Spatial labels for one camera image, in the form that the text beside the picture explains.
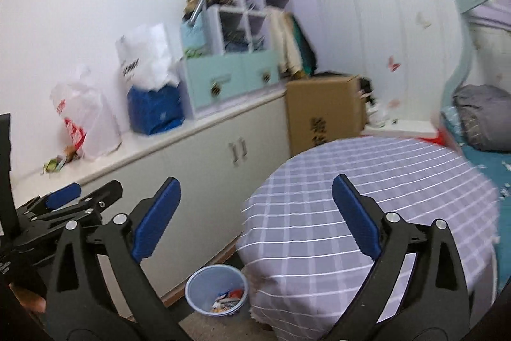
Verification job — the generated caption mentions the mint green drawer unit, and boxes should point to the mint green drawer unit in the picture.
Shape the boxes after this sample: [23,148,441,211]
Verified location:
[179,47,282,120]

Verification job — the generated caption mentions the beige hanging garment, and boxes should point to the beige hanging garment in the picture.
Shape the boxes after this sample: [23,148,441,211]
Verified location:
[267,9,302,79]

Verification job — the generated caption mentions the small green packet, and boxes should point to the small green packet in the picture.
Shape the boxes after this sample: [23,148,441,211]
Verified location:
[43,155,68,176]

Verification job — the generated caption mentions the dark and white clutter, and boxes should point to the dark and white clutter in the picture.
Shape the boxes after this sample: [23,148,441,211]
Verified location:
[359,79,400,128]

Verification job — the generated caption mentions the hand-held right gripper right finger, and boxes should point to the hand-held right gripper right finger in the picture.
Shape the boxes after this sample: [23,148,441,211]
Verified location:
[323,173,470,341]

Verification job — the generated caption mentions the white bed step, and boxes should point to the white bed step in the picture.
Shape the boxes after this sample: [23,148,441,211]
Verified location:
[361,119,440,139]

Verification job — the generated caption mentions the teal printed box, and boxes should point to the teal printed box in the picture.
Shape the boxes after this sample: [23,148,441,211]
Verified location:
[179,21,209,58]

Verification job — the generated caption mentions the blue and white packet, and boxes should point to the blue and white packet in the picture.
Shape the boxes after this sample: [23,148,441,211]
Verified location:
[213,293,242,313]

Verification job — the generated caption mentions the brown cardboard box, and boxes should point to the brown cardboard box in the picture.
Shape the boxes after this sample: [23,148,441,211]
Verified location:
[285,74,368,158]

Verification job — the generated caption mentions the white red printed plastic bag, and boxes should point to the white red printed plastic bag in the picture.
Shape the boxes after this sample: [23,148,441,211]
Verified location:
[50,65,122,162]

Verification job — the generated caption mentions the white wardrobe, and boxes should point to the white wardrobe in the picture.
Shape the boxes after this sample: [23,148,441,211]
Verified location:
[311,0,472,134]

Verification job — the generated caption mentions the brown snack packet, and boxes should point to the brown snack packet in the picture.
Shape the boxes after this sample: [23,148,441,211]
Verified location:
[64,144,85,161]

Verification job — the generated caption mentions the light blue plastic bin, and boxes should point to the light blue plastic bin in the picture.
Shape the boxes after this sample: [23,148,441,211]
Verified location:
[185,264,249,315]

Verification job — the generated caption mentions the teal hanging garment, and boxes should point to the teal hanging garment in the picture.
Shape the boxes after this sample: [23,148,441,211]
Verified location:
[293,15,319,78]

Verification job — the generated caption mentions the table with plaid cloth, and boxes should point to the table with plaid cloth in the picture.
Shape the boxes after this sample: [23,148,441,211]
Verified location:
[235,136,501,334]

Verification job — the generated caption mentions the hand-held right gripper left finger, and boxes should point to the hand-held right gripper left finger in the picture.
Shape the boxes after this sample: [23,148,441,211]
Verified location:
[46,176,188,341]

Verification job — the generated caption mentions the white low cabinet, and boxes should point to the white low cabinet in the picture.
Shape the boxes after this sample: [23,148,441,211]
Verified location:
[10,89,292,322]

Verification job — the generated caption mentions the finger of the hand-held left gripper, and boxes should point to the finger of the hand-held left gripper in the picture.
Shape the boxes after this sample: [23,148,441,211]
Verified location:
[16,182,83,222]
[24,180,123,236]

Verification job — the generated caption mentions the person's left hand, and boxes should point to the person's left hand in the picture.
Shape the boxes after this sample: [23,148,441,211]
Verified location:
[8,283,46,312]

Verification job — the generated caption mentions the teal printed bedsheet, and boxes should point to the teal printed bedsheet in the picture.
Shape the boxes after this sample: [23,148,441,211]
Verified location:
[441,105,511,214]

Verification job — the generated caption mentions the red plastic item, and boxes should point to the red plastic item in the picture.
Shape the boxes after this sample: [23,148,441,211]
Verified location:
[415,127,446,146]

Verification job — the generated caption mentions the grey blanket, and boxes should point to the grey blanket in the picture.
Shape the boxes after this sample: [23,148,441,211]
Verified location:
[451,84,511,153]

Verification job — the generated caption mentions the blue bag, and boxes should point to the blue bag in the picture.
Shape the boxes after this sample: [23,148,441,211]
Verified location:
[127,83,186,136]

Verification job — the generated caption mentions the white black printed plastic bag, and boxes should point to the white black printed plastic bag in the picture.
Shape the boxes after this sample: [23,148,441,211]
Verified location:
[116,23,182,90]

